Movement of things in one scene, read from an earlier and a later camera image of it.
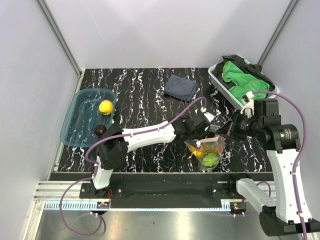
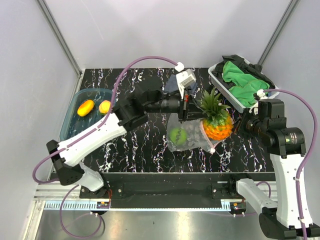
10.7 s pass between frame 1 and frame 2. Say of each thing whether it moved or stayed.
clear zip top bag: moved
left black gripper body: moved
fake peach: moved
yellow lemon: moved
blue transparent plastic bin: stayed
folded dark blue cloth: stayed
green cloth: stayed
